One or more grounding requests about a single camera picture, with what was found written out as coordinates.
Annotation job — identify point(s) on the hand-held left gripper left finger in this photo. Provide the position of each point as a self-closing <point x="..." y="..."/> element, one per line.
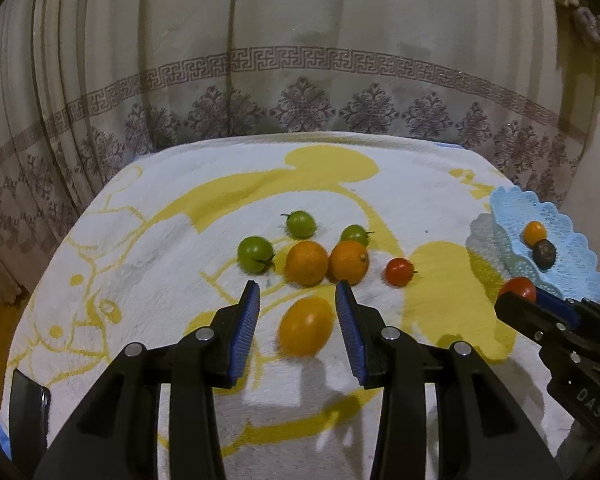
<point x="247" y="332"/>

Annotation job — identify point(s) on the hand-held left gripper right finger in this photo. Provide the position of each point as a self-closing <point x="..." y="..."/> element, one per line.
<point x="350" y="337"/>

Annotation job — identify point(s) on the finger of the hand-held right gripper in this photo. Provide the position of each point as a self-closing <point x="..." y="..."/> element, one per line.
<point x="520" y="314"/>
<point x="555" y="308"/>

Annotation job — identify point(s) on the red tomato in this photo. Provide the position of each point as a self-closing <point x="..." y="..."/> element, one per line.
<point x="399" y="271"/>
<point x="517" y="287"/>

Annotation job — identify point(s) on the yellow-orange oval tomato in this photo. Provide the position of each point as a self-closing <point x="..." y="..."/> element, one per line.
<point x="305" y="326"/>

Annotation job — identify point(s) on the light blue plastic basket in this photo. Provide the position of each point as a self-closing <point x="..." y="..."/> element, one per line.
<point x="570" y="240"/>

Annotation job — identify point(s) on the round orange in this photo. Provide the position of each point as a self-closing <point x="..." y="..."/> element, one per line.
<point x="349" y="260"/>
<point x="306" y="262"/>

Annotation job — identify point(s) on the green tomato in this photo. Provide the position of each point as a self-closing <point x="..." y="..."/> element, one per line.
<point x="355" y="235"/>
<point x="300" y="224"/>
<point x="255" y="255"/>

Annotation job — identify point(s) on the dark brown round fruit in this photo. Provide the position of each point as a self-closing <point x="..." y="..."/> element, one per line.
<point x="544" y="254"/>

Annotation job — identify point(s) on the small orange tomato in basket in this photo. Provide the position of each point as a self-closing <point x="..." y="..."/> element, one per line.
<point x="535" y="232"/>

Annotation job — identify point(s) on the white yellow printed blanket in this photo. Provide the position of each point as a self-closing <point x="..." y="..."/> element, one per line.
<point x="130" y="270"/>

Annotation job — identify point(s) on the black phone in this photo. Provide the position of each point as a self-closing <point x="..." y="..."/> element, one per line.
<point x="27" y="410"/>

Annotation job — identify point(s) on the beige patterned curtain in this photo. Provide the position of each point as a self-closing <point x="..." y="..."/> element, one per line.
<point x="300" y="35"/>

